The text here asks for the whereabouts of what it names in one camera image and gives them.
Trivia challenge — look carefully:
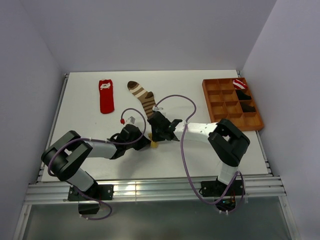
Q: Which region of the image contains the yellow sock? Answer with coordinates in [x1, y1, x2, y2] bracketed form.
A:
[148, 132, 159, 149]

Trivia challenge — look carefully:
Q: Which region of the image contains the brown striped sock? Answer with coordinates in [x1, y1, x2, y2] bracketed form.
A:
[127, 81, 156, 118]

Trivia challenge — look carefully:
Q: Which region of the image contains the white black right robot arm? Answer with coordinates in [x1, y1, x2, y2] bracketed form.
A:
[147, 111, 250, 195]

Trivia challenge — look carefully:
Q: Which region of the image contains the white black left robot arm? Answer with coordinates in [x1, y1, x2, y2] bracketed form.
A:
[41, 123, 151, 200]

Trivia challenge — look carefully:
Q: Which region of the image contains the red sock with white pattern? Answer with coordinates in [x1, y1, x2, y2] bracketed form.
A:
[98, 79, 115, 114]

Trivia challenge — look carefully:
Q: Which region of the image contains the wooden compartment tray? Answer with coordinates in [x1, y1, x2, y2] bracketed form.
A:
[202, 77, 264, 132]

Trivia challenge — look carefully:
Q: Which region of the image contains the black rolled sock upper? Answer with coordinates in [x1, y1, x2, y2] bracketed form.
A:
[235, 89, 252, 101]

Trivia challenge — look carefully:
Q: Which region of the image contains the dark brown rolled sock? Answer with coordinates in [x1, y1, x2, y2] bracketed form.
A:
[240, 100, 256, 113]

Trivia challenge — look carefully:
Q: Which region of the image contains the red white striped rolled sock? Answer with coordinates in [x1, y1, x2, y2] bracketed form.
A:
[232, 79, 248, 90]

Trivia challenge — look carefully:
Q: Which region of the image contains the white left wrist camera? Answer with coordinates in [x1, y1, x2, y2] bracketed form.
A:
[125, 116, 136, 125]

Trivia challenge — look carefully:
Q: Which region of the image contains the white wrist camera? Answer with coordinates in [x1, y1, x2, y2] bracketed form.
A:
[152, 106, 163, 112]
[125, 116, 136, 125]

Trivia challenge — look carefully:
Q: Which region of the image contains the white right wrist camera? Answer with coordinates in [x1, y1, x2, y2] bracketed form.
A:
[152, 106, 163, 112]

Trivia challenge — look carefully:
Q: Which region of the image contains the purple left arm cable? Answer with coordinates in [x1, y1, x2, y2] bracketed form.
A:
[47, 107, 147, 221]

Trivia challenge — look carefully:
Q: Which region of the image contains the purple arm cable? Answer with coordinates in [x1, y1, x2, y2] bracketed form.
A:
[151, 94, 247, 214]
[47, 107, 147, 221]

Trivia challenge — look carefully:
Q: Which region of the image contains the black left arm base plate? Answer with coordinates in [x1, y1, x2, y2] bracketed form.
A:
[67, 184, 114, 202]

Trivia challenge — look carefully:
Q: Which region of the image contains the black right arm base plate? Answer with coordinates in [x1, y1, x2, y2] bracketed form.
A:
[199, 180, 246, 198]

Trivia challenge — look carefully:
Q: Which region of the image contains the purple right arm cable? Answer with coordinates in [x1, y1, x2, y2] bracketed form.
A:
[151, 94, 247, 214]

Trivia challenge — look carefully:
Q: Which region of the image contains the aluminium frame rail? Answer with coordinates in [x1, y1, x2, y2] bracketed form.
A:
[23, 175, 287, 205]

